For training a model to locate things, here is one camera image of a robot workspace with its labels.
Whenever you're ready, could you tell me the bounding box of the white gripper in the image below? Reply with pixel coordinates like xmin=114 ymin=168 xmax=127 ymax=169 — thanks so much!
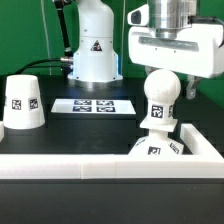
xmin=128 ymin=24 xmax=224 ymax=100

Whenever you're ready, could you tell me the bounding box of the white lamp base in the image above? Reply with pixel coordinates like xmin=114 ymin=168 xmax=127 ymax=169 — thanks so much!
xmin=129 ymin=118 xmax=184 ymax=157

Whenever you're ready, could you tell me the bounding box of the white lamp shade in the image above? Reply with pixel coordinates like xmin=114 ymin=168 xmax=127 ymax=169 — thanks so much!
xmin=3 ymin=75 xmax=45 ymax=130

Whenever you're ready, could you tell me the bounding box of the white lamp bulb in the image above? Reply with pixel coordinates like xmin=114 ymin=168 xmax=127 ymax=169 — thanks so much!
xmin=144 ymin=69 xmax=181 ymax=125

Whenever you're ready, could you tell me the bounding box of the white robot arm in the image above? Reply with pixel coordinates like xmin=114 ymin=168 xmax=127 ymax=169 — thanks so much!
xmin=69 ymin=0 xmax=224 ymax=99

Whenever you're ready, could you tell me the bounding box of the white marker sheet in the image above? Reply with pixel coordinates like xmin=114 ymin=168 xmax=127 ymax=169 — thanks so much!
xmin=51 ymin=99 xmax=136 ymax=115

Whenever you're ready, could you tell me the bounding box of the white fence frame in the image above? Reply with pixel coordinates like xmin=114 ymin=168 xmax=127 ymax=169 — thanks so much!
xmin=0 ymin=124 xmax=224 ymax=179

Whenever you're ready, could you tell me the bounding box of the black hose on stand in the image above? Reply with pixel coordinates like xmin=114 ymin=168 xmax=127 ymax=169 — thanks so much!
xmin=51 ymin=0 xmax=74 ymax=57

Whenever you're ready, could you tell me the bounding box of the black cable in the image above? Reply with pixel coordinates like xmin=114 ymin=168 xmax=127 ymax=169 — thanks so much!
xmin=14 ymin=56 xmax=74 ymax=76

